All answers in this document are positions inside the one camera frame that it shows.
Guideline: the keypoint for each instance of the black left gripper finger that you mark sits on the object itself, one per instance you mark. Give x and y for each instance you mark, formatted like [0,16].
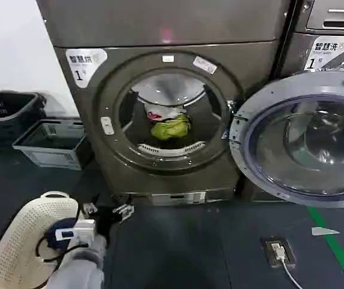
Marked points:
[124,210]
[88,208]

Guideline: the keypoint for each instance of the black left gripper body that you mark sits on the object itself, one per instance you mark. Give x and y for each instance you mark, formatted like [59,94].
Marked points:
[104,222]

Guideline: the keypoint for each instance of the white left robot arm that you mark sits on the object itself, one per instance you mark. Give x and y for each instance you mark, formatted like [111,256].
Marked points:
[81,265]

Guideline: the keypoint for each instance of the grey plastic basket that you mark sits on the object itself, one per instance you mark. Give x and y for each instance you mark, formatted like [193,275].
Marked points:
[51,156]

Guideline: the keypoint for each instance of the cream perforated laundry basket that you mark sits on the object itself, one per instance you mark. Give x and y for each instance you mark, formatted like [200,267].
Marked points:
[18,241]

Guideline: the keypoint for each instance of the green garment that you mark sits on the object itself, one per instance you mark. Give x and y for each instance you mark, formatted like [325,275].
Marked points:
[169,128]

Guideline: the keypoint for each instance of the white and red garment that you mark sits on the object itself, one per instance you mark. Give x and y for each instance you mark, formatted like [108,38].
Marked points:
[160,113]

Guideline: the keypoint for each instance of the black plastic basket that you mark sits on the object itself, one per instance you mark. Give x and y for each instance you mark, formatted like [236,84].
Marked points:
[9,120]

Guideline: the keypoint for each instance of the white plug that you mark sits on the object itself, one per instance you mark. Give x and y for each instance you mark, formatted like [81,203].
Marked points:
[277,250]

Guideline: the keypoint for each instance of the floor socket box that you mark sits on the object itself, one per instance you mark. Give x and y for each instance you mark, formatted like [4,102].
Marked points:
[289,259]

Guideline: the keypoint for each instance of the grey dryer with open drum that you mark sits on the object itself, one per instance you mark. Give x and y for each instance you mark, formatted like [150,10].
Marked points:
[190,30]

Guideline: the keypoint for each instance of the round glass dryer door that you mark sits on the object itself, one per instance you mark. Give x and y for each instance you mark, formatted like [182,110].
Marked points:
[310,144]

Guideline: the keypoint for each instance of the white floor tape piece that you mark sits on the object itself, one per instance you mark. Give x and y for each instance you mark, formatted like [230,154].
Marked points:
[323,231]

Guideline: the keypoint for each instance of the green floor tape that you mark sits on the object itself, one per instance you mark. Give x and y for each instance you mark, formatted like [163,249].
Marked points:
[334,247]

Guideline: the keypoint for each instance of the grey dryer with number sticker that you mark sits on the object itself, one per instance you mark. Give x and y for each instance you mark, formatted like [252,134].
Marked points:
[298,54]

